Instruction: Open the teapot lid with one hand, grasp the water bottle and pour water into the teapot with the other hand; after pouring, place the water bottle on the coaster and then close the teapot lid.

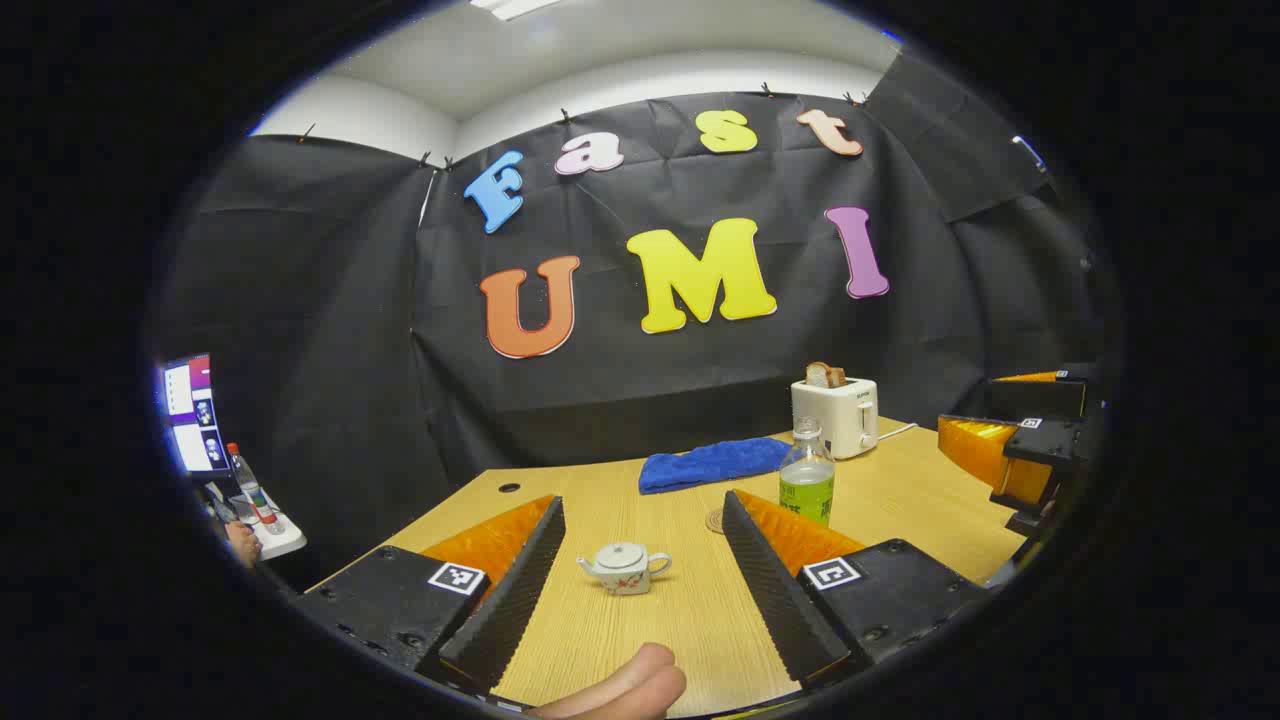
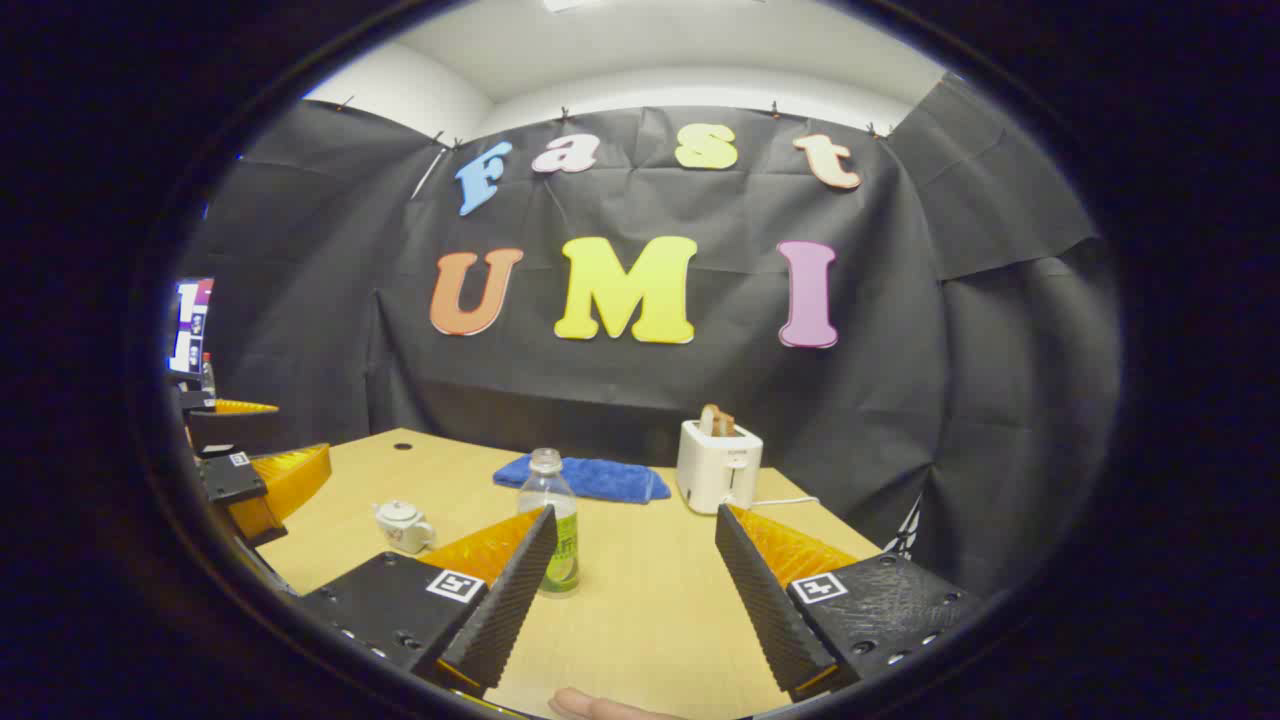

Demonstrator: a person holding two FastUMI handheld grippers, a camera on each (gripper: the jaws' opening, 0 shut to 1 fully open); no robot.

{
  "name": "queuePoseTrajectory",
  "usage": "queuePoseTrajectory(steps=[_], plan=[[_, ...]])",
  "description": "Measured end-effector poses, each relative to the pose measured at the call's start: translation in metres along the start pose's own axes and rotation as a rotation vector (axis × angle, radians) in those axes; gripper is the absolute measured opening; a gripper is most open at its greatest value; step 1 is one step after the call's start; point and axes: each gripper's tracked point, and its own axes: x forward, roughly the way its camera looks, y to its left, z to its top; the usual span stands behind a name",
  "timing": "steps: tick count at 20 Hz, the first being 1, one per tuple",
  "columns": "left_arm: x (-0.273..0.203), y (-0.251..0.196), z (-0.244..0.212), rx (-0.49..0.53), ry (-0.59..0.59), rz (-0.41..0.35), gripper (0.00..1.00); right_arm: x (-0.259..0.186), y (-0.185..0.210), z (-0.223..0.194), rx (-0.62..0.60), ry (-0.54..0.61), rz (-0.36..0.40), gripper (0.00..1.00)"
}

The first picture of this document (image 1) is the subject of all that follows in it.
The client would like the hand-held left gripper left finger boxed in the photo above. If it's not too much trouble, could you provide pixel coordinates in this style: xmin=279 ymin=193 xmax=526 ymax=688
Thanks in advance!
xmin=295 ymin=494 xmax=567 ymax=696

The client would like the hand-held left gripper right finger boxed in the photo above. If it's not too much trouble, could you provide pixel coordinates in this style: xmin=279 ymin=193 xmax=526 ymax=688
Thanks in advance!
xmin=722 ymin=489 xmax=991 ymax=691

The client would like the green label water bottle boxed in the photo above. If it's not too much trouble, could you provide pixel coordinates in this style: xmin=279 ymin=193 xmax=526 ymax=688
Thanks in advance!
xmin=779 ymin=416 xmax=837 ymax=528

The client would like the white floral teacup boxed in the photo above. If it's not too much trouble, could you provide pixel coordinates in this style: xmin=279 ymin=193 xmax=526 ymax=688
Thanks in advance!
xmin=576 ymin=543 xmax=673 ymax=597

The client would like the red cap plastic bottle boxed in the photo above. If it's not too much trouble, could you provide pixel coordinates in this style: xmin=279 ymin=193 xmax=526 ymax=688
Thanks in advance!
xmin=226 ymin=443 xmax=286 ymax=536

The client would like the blue towel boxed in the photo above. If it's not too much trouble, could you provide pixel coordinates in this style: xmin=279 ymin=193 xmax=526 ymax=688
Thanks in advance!
xmin=638 ymin=437 xmax=796 ymax=496

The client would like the white toaster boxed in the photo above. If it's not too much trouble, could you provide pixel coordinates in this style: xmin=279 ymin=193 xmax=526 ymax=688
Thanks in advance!
xmin=790 ymin=377 xmax=881 ymax=461

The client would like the white side table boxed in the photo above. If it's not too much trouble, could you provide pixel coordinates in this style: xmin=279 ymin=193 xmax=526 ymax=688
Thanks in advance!
xmin=205 ymin=480 xmax=308 ymax=561

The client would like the black backdrop cloth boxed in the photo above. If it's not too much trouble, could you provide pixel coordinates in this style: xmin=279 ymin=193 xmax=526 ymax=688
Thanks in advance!
xmin=150 ymin=50 xmax=1111 ymax=591

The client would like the computer monitor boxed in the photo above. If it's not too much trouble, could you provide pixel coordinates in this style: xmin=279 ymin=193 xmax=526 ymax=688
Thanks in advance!
xmin=160 ymin=352 xmax=231 ymax=476

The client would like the ceiling light panel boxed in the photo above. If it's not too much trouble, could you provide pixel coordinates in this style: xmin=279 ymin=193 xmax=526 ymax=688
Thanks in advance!
xmin=468 ymin=0 xmax=563 ymax=21

